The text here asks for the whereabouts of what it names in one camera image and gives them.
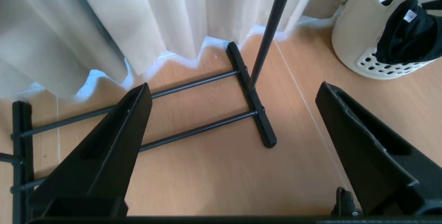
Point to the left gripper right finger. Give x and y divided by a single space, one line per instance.
366 168

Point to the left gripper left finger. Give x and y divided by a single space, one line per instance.
114 168

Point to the black garment with white label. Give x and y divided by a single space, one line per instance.
407 40

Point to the white laundry basket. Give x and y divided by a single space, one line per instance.
355 34

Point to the black clothes rack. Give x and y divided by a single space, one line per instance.
273 20

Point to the beige curtain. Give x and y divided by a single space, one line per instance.
172 9

